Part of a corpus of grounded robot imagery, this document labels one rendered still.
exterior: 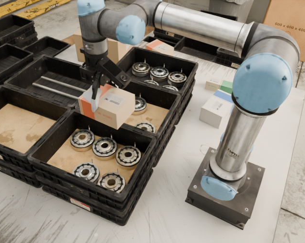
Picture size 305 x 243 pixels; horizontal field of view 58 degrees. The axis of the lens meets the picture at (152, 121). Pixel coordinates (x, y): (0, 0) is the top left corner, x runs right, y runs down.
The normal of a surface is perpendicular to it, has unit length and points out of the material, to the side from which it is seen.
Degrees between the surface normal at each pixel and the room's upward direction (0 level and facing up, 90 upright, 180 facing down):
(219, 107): 0
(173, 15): 46
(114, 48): 90
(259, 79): 84
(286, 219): 0
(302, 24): 77
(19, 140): 0
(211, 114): 90
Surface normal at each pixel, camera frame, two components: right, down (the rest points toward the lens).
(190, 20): -0.32, -0.05
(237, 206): 0.00, -0.71
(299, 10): -0.44, 0.46
